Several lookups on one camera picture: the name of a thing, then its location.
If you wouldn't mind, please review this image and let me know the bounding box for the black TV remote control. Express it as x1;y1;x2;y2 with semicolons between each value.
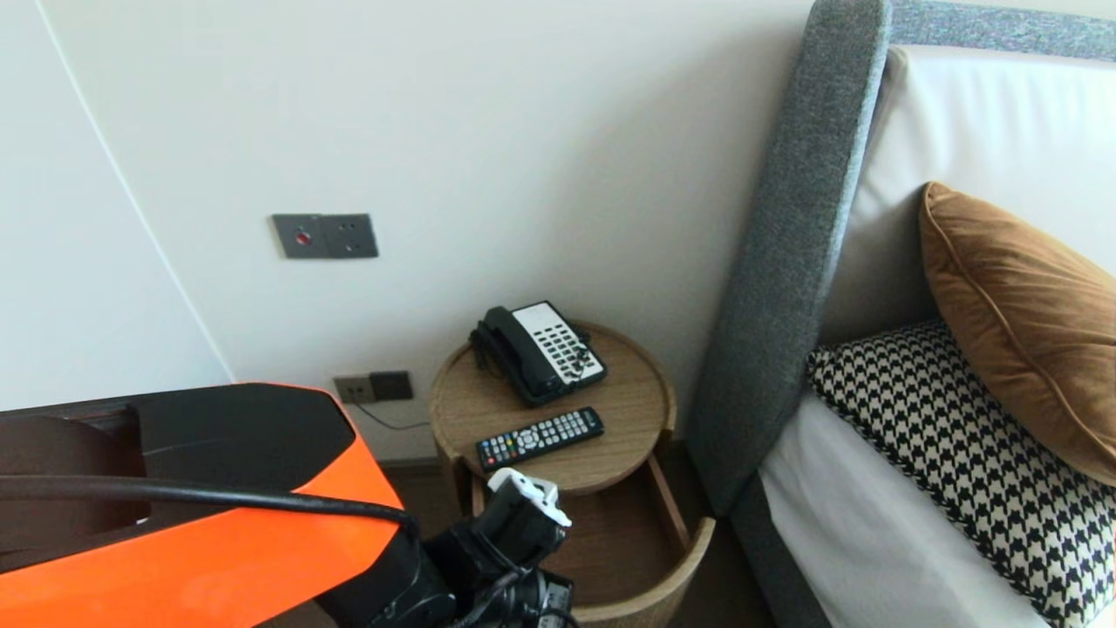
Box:
475;406;605;474

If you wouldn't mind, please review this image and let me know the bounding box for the round wooden side table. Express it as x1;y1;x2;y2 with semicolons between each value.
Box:
429;321;679;517

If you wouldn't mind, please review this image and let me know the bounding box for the black desk telephone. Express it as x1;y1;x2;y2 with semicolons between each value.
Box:
469;301;609;408

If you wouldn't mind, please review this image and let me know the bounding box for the black white houndstooth pillow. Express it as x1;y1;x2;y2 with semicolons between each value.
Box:
806;318;1116;628

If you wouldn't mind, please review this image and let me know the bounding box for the brown velvet pillow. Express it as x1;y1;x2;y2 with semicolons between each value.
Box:
918;181;1116;488

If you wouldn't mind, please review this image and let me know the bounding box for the white headboard cushion panel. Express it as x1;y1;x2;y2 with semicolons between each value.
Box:
820;44;1116;345

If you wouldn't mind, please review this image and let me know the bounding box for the thin phone wall cable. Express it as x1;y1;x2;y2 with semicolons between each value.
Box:
353;401;434;433

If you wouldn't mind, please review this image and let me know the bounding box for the grey switch plate red button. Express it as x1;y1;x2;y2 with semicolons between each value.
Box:
271;214;326;260

